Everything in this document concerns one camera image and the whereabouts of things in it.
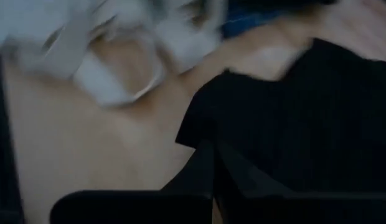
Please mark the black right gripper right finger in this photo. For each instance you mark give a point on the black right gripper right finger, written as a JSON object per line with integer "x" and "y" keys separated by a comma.
{"x": 289, "y": 208}

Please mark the white canvas tote bag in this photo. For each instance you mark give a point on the white canvas tote bag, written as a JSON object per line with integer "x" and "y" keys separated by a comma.
{"x": 71, "y": 37}

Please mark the black garment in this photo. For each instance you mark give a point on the black garment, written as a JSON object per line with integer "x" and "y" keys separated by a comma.
{"x": 305, "y": 124}

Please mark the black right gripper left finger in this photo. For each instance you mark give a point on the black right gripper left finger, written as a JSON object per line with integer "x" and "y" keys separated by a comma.
{"x": 134, "y": 208}

